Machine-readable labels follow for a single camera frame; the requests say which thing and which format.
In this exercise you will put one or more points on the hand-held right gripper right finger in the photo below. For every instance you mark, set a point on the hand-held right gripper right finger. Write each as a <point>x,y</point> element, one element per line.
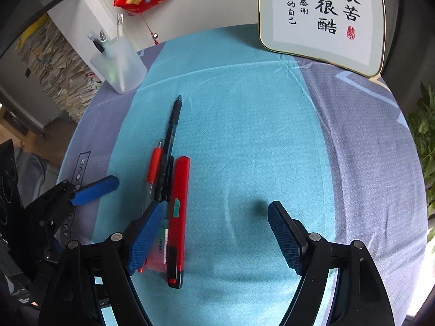
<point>285,237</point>

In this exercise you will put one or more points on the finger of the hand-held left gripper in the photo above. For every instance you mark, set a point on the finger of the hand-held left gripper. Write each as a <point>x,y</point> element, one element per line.
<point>95,190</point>

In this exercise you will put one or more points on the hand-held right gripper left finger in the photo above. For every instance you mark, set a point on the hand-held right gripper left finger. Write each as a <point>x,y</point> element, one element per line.
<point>146,237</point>

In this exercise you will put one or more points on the thick red marker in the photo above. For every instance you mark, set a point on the thick red marker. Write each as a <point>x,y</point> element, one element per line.
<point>180,183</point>

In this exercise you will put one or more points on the red gel pen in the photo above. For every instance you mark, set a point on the red gel pen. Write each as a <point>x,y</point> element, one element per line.
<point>155,163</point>

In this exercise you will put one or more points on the translucent white pen holder cup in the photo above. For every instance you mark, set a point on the translucent white pen holder cup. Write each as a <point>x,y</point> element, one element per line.
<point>119,71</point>

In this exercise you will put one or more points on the white eraser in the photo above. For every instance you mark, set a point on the white eraser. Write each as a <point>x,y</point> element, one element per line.
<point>159,248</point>

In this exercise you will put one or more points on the grey blue cloth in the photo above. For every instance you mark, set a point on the grey blue cloth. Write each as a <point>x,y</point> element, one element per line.
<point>35,169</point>

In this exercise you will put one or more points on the dark grey case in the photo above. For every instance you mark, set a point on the dark grey case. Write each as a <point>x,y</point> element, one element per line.
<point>10,176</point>

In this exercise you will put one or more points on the light wooden furniture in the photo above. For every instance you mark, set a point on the light wooden furniture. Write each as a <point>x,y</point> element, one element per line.
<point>20,122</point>

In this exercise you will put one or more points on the teal and grey tablecloth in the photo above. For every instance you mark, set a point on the teal and grey tablecloth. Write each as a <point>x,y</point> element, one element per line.
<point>255,125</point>

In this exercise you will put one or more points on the stack of papers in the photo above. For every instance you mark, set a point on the stack of papers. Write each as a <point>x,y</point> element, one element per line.
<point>57,74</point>

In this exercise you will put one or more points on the green potted plant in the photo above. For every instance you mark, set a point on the green potted plant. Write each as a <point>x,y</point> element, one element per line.
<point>423,135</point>

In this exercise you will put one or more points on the calligraphy fan sign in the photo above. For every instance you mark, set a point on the calligraphy fan sign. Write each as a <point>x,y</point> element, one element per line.
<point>323,40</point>

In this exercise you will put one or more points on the black wall socket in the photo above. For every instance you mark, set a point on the black wall socket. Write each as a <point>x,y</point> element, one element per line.
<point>27,73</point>

